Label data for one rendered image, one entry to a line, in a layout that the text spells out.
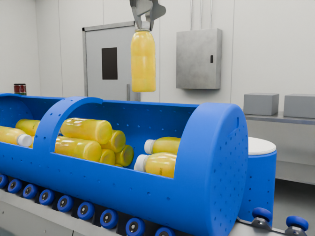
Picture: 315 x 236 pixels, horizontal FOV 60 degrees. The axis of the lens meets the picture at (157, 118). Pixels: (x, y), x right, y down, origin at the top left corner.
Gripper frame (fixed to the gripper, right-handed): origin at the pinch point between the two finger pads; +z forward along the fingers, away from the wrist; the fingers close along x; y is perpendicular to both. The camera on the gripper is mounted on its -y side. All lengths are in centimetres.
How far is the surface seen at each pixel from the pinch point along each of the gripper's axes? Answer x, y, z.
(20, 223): -22, -29, 55
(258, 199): 34, 23, 57
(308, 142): 317, 14, 97
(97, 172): -21.9, 3.3, 33.4
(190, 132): -17.2, 22.8, 23.8
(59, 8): 297, -424, -124
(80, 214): -20, -6, 46
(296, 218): 3, 39, 45
